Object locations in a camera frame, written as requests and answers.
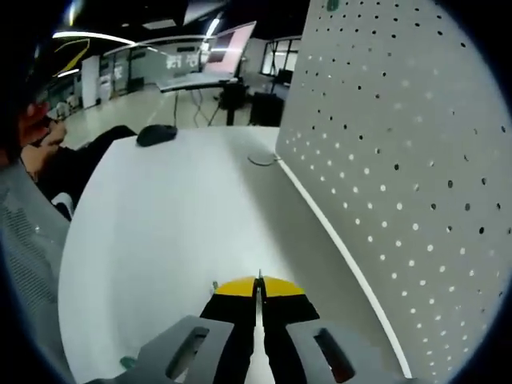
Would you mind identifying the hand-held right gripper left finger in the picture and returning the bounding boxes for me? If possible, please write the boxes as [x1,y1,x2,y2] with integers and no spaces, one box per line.
[115,274,259,384]

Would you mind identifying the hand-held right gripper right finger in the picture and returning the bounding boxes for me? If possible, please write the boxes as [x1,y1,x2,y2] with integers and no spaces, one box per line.
[260,274,421,384]

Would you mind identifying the grey perforated mounting plate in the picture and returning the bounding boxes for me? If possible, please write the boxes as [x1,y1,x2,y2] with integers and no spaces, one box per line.
[275,0,512,381]

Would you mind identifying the grey mesh chair back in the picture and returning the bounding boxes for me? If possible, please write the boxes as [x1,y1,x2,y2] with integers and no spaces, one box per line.
[0,163,76,384]

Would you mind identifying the black computer mouse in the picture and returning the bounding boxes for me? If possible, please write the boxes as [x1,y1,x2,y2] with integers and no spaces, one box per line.
[135,123,178,147]

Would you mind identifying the black cabinet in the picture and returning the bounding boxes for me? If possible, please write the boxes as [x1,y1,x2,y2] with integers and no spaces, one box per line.
[251,91,286,127]

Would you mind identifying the black bag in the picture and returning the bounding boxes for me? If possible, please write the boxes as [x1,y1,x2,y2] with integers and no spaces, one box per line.
[219,82,250,112]

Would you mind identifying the grey laptop stand desk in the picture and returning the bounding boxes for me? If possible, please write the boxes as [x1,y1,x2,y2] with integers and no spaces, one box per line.
[154,74,246,128]

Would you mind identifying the glass office partition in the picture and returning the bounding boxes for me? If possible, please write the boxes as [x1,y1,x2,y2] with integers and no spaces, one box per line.
[259,37,304,78]

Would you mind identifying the silver laptop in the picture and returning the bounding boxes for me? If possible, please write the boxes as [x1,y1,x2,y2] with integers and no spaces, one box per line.
[158,21,258,87]

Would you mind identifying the long ceiling light strip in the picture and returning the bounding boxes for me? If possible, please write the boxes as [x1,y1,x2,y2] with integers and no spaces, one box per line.
[51,30,138,46]

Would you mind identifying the hanging cable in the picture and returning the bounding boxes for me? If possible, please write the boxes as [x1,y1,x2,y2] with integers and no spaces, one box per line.
[190,88,211,127]

